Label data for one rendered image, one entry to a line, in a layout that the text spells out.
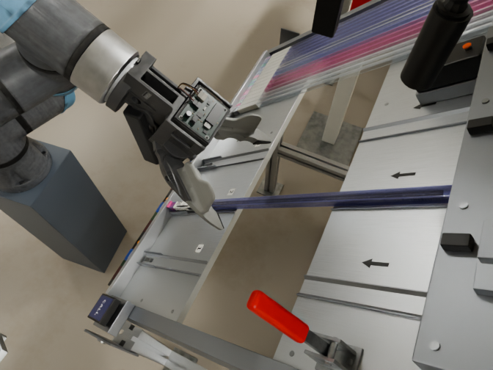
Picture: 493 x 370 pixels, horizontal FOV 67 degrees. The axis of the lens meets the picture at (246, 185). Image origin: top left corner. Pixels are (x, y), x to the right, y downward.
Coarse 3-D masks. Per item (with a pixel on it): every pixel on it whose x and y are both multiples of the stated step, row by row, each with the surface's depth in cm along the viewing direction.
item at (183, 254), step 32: (224, 160) 72; (256, 160) 64; (224, 192) 64; (192, 224) 64; (224, 224) 58; (160, 256) 64; (192, 256) 58; (128, 288) 64; (160, 288) 58; (192, 288) 52
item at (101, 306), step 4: (104, 296) 58; (100, 300) 58; (104, 300) 57; (108, 300) 56; (96, 304) 58; (100, 304) 57; (104, 304) 56; (108, 304) 55; (96, 308) 57; (100, 308) 56; (104, 308) 55; (92, 312) 57; (96, 312) 56; (100, 312) 55; (104, 312) 54; (92, 316) 56; (96, 316) 55; (100, 316) 54
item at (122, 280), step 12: (264, 60) 92; (252, 72) 89; (240, 96) 86; (204, 156) 78; (156, 216) 71; (168, 216) 72; (156, 228) 70; (144, 240) 68; (132, 252) 67; (144, 252) 68; (132, 264) 66; (120, 276) 65; (132, 276) 66; (120, 288) 65
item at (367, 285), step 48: (384, 96) 52; (384, 144) 46; (432, 144) 41; (336, 240) 41; (384, 240) 37; (432, 240) 34; (336, 288) 37; (384, 288) 33; (336, 336) 34; (384, 336) 31
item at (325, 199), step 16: (336, 192) 44; (352, 192) 42; (368, 192) 41; (384, 192) 39; (400, 192) 38; (416, 192) 37; (432, 192) 36; (448, 192) 34; (224, 208) 60; (240, 208) 57
